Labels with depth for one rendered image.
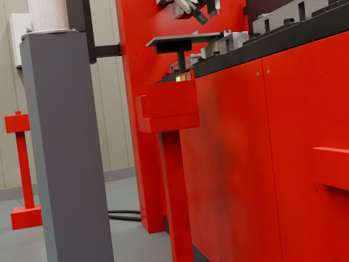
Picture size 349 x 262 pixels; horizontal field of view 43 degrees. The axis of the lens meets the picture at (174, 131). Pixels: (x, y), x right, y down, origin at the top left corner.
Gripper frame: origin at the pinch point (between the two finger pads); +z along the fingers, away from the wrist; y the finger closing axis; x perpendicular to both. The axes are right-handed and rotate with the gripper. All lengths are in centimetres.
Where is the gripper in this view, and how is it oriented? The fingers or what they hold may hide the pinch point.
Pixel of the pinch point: (202, 19)
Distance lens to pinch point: 181.0
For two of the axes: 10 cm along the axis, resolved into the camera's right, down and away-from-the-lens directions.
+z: 7.0, 7.1, 1.2
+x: -7.1, 7.0, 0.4
